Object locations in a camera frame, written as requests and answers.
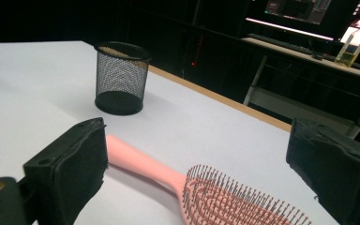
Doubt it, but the black keyboard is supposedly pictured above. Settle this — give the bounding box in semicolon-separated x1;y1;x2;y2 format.
247;32;315;56

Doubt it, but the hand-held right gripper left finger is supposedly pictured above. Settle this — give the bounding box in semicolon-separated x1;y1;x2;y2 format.
22;117;109;225

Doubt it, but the metal frame stand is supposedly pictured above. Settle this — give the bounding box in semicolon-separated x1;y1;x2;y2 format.
241;37;360;139

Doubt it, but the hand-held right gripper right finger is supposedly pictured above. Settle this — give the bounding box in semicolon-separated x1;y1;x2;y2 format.
286;117;360;225

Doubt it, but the pink hairbrush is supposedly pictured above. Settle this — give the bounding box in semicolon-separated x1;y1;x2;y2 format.
106;134;313;225

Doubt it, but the black mesh pen holder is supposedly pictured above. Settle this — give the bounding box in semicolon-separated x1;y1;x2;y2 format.
94;40;153;116

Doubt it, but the clear bottle with yellow liquid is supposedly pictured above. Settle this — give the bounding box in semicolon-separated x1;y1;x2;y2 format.
334;18;360;68

